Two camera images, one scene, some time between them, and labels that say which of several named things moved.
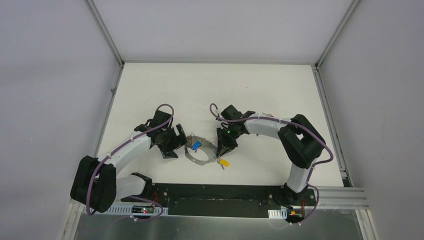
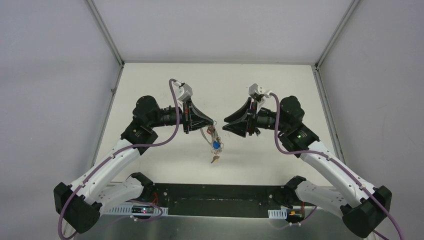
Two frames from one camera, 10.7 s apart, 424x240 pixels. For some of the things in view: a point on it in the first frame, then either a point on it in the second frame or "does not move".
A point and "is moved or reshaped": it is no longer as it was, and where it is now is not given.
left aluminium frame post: [103, 28] does not move
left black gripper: [174, 141] to [187, 116]
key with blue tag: [195, 145] is moved or reshaped
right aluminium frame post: [351, 8] does not move
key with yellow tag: [223, 163] to [215, 159]
